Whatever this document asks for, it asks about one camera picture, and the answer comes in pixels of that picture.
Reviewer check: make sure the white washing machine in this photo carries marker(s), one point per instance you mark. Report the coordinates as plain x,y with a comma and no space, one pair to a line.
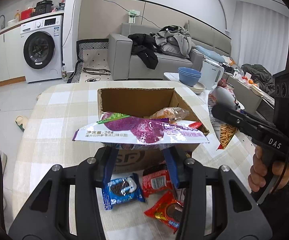
42,48

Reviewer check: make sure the white base cabinets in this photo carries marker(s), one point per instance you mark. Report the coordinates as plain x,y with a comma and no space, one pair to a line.
11,55

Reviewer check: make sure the faucet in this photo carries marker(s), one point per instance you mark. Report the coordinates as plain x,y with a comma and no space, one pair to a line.
2,22

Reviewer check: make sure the beige plates stack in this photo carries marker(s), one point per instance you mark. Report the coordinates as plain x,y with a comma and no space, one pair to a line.
198,88

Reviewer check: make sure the orange bread clear bag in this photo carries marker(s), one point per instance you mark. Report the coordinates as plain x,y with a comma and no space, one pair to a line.
173,114

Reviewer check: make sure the dark coat on chair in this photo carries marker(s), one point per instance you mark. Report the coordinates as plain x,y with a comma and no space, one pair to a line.
262,77

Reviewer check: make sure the person's right hand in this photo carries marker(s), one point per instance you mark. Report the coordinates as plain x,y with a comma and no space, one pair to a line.
258,171

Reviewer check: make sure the green slipper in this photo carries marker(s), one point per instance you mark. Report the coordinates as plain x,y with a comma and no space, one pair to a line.
22,122

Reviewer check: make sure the small red snack packet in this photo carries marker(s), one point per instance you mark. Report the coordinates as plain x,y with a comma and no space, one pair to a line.
156,179

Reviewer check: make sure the patterned floor mat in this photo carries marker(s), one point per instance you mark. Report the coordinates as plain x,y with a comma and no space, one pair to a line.
91,64

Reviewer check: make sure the blue bowls stack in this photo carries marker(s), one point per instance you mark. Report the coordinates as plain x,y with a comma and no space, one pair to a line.
188,76

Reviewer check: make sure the white electric kettle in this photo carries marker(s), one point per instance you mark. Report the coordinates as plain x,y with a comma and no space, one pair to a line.
211,73

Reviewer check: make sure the white curtain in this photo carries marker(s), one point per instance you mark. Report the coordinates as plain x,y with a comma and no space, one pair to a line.
264,38

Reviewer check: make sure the blue Oreo packet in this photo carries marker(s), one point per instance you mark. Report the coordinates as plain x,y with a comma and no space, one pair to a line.
122,190

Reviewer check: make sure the white red noodle snack bag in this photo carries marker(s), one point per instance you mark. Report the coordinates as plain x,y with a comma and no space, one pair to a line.
224,111

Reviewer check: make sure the purple white snack bag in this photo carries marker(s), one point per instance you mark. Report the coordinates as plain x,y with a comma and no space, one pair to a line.
120,128

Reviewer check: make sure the white side table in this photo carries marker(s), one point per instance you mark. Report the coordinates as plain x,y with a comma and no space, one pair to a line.
171,76

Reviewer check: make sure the red box on counter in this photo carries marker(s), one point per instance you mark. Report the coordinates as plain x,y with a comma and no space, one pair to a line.
25,14

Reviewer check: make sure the grey sofa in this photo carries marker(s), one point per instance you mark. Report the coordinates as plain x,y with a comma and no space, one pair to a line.
126,66

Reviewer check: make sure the black rice cooker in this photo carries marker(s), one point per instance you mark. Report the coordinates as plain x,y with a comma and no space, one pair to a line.
42,7

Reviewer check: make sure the white red crisps packet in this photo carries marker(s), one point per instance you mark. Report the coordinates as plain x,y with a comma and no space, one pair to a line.
195,125

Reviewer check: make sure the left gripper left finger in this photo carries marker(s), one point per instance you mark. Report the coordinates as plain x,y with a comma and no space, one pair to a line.
64,204

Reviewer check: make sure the checked tablecloth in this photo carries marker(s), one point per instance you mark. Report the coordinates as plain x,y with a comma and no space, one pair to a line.
62,109

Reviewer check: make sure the brown SF cardboard box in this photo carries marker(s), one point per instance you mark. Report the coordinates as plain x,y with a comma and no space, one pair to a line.
141,102

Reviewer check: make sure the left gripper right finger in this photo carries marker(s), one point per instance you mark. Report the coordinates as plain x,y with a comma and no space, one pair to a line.
216,204

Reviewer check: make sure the black jacket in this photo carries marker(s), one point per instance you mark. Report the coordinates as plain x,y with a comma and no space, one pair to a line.
143,46

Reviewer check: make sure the grey clothes pile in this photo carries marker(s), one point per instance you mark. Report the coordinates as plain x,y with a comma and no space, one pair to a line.
173,40

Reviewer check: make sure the red Oreo packet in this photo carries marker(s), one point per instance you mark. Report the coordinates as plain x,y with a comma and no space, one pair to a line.
167,210

